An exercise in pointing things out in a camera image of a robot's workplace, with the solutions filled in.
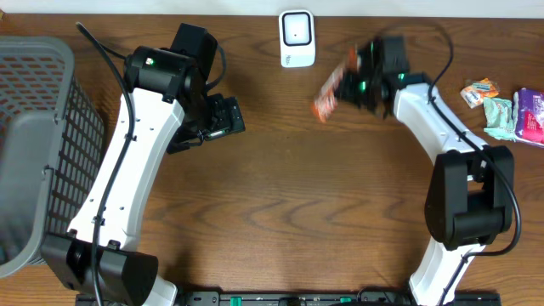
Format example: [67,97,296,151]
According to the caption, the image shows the red purple pad package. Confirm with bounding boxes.
[513,88,543,147]

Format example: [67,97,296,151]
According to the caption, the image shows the orange snack bar wrapper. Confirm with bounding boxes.
[313,46,360,122]

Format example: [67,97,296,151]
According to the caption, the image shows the small orange tissue packet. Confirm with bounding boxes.
[460,78,500,109]

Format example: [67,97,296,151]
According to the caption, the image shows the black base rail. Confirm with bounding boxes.
[74,288,502,306]

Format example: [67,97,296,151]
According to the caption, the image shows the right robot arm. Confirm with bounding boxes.
[334,37,522,305]

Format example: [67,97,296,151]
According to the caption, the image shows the grey plastic mesh basket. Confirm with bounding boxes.
[1,36,105,277]

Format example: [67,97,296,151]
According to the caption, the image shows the mint green wipes packet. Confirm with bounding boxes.
[483,98,516,141]

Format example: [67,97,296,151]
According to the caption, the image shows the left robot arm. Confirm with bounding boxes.
[41,24,245,305]

